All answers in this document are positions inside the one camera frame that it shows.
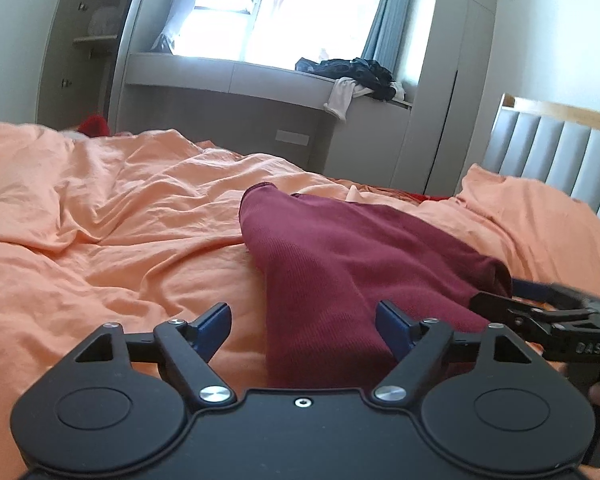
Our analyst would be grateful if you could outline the grey padded headboard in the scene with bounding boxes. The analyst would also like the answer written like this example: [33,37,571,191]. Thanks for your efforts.
[481,92,600,250]

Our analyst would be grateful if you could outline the blue-grey curtain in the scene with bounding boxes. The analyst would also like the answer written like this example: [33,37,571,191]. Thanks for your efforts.
[362,0,422,70]

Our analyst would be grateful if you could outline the pile of dark clothes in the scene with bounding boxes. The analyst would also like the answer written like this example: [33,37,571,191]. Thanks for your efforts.
[295,57,406,102]

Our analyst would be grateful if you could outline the red cloth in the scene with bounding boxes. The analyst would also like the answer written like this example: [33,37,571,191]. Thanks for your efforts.
[77,115,112,137]

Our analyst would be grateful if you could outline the tall grey wardrobe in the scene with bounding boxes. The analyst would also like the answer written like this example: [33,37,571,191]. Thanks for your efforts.
[390,0,499,197]

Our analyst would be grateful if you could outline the white cloth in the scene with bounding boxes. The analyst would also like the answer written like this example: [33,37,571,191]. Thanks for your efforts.
[323,77,374,122]

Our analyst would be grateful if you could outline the orange duvet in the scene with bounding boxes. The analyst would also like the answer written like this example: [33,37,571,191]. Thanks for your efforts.
[0,120,600,480]

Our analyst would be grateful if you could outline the grey window seat cabinet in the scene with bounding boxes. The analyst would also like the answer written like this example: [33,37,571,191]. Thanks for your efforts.
[124,52,416,182]

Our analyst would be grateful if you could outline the white wall socket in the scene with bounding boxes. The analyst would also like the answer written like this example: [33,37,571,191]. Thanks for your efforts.
[275,129,311,147]

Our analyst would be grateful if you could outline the grey open shelf cabinet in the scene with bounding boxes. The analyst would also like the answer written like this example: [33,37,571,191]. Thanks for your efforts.
[35,0,148,136]

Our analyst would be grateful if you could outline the red bed sheet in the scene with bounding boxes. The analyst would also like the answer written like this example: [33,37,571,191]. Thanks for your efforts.
[380,186,452,204]

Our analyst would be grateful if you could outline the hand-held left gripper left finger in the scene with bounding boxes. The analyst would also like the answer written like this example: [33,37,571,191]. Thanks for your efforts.
[74,302,237,407]

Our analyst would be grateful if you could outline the maroon knit garment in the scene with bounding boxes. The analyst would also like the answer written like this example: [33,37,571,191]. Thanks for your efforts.
[239,184,513,390]

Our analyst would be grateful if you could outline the orange pillow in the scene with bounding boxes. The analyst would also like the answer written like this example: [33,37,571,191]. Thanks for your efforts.
[454,163,600,307]

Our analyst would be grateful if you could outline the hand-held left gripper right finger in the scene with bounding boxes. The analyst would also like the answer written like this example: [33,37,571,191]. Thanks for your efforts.
[372,300,537,407]

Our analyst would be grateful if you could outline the white sheer curtain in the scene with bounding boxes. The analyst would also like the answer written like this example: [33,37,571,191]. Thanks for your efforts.
[151,0,202,54]

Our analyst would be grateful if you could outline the window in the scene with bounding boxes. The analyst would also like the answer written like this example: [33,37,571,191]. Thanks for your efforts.
[172,0,392,68]

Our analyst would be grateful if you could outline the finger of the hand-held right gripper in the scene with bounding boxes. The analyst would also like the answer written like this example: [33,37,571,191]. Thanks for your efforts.
[511,277,572,307]
[469,291,537,332]

